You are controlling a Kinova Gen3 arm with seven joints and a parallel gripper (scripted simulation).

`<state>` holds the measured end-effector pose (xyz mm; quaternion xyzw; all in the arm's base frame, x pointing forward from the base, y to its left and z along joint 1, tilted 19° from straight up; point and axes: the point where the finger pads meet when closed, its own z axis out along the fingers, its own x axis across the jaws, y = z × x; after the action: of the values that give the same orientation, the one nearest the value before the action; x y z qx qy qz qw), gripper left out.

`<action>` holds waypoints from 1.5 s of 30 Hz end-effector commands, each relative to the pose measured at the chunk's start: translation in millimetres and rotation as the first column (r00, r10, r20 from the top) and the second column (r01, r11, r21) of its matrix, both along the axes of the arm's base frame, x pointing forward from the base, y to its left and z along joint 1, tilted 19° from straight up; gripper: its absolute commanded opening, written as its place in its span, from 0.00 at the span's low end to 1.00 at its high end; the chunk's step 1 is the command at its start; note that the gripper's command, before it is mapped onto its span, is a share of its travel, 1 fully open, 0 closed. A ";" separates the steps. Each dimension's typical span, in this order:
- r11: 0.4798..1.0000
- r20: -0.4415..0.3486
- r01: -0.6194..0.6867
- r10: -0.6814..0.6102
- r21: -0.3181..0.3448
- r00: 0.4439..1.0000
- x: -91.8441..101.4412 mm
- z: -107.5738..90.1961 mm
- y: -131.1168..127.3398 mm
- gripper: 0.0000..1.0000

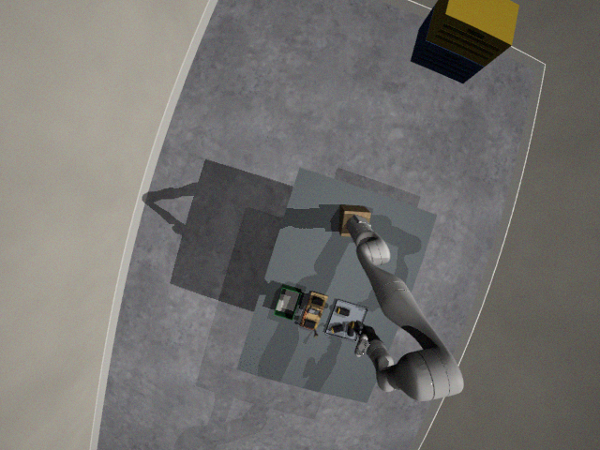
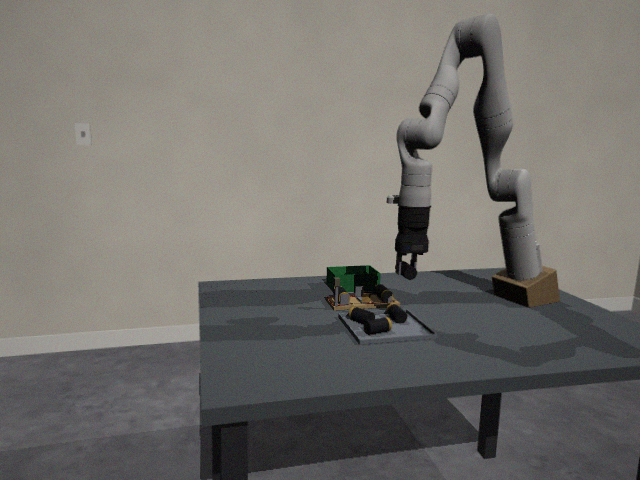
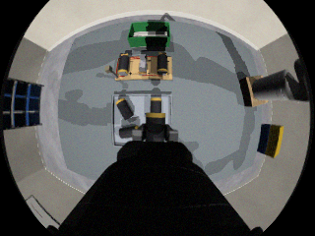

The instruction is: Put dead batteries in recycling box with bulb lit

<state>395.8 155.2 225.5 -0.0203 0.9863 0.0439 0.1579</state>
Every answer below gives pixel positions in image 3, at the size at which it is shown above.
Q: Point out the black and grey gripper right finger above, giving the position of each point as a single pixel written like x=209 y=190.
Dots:
x=170 y=135

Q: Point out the green open-top box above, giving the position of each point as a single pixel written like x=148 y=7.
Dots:
x=149 y=34

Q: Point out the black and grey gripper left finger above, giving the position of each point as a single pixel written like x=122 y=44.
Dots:
x=139 y=134

